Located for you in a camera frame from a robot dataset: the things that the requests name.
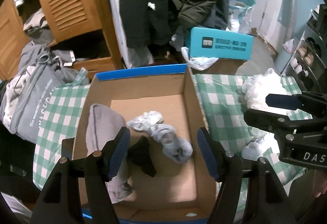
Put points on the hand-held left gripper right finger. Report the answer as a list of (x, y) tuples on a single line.
[(208, 155)]

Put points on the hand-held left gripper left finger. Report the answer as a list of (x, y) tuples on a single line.
[(118, 155)]

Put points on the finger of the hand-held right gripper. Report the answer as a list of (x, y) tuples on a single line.
[(281, 101), (265, 119)]

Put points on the black sock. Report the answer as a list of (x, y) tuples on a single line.
[(143, 157)]

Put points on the white plastic bundle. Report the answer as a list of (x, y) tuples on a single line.
[(255, 88)]

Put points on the grey sock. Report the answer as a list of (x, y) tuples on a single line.
[(102, 124)]

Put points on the white sock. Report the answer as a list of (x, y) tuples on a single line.
[(251, 151)]

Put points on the pale blue sock bundle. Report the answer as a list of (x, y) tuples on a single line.
[(163, 134)]

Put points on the cardboard box blue rim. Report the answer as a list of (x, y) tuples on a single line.
[(163, 180)]

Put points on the person's right forearm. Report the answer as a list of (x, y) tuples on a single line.
[(306, 201)]

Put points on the light blue bin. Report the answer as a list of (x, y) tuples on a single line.
[(282, 60)]

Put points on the metal shoe rack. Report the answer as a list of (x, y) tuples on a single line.
[(313, 65)]

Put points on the green checked tablecloth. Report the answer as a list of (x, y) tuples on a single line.
[(219, 101)]

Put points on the group of assorted shoes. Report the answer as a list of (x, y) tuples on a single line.
[(306, 53)]

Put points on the white bin liner bag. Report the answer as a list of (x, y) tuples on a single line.
[(288, 45)]

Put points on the teal shoe box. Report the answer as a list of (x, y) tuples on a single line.
[(219, 44)]

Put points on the white plastic bag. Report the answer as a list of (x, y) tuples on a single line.
[(200, 62)]

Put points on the grey tote bag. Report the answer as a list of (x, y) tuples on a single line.
[(33, 101)]

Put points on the blue and white plastic sack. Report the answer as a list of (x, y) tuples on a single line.
[(238, 9)]

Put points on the grey hoodie pile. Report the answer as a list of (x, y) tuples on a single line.
[(33, 55)]

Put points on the folded grey clothes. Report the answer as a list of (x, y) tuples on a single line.
[(35, 25)]

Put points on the wooden wardrobe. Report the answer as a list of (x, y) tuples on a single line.
[(10, 35)]

